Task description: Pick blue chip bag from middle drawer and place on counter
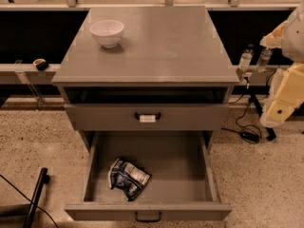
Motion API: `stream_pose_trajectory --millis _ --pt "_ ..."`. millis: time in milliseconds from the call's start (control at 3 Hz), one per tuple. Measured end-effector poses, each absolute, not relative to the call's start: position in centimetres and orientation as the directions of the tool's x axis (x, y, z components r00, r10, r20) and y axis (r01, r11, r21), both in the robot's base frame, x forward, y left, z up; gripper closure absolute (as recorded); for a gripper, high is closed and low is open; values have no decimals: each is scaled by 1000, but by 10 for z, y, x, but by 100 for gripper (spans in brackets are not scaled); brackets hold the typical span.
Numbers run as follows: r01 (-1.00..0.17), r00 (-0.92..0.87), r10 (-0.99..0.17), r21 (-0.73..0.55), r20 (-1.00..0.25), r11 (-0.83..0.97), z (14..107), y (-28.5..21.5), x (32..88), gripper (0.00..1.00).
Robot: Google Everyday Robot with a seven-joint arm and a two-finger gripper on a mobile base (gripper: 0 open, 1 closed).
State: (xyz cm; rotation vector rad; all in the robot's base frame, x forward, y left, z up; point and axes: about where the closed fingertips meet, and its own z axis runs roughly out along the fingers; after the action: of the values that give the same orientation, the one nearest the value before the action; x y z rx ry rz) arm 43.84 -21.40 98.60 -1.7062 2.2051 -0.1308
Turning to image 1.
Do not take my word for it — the black yellow tape measure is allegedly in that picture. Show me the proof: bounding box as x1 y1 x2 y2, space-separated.
32 59 48 71

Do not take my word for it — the clear plastic bottle right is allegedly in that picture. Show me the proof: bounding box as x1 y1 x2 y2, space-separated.
256 47 273 72

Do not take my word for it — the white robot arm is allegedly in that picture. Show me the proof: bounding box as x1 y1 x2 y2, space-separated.
260 3 304 128

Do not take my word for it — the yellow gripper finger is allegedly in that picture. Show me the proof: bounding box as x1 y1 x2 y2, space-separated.
260 64 304 128
259 20 288 48

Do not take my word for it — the clear plastic bottle left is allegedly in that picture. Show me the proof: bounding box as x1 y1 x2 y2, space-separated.
237 45 254 72

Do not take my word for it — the white ceramic bowl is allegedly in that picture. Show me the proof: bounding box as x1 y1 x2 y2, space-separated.
90 20 124 48

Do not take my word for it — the black stand leg right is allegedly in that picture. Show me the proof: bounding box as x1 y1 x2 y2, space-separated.
248 85 277 142

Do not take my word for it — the blue chip bag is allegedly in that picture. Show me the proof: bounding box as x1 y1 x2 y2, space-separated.
107 159 152 201

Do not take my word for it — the black power adapter cable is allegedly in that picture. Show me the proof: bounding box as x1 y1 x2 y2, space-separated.
220 68 279 144

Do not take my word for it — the clear plastic bottle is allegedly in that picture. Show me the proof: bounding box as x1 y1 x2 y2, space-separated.
237 45 254 72
256 47 273 72

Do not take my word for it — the black stand leg left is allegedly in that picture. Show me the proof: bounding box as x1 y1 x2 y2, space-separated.
23 167 49 228

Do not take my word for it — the black stand leg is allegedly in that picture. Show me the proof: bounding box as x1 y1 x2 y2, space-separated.
23 167 49 228
248 85 277 142

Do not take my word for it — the closed grey upper drawer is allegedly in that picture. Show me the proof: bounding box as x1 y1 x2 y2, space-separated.
65 104 228 131

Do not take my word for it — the grey drawer cabinet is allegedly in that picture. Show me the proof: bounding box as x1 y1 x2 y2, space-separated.
52 7 238 147

